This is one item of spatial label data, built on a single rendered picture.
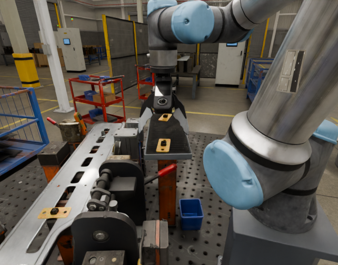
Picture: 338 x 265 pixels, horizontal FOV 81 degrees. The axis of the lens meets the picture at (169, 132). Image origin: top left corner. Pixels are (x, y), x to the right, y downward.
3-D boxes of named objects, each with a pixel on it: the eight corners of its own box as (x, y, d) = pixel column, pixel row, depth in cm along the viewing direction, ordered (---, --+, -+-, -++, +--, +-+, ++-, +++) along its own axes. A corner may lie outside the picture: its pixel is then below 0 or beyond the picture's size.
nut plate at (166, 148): (159, 139, 66) (159, 135, 65) (170, 139, 66) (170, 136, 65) (156, 152, 58) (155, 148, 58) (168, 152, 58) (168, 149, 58)
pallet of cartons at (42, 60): (65, 65, 1253) (60, 42, 1196) (56, 67, 1182) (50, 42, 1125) (49, 65, 1275) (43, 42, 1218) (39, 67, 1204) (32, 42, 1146)
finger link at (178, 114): (195, 123, 64) (178, 101, 61) (196, 131, 59) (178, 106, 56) (187, 128, 65) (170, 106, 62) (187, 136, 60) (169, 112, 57)
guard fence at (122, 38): (153, 79, 822) (151, 24, 738) (156, 79, 819) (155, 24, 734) (110, 101, 521) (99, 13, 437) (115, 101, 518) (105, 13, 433)
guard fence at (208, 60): (152, 79, 814) (150, 24, 730) (153, 79, 827) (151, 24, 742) (245, 83, 729) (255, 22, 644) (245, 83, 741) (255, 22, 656)
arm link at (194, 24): (231, 1, 39) (197, 8, 48) (185, -5, 34) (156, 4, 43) (226, 44, 43) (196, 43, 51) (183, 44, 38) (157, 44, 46)
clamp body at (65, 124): (73, 170, 128) (61, 118, 112) (97, 169, 128) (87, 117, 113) (67, 180, 118) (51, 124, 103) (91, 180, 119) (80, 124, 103)
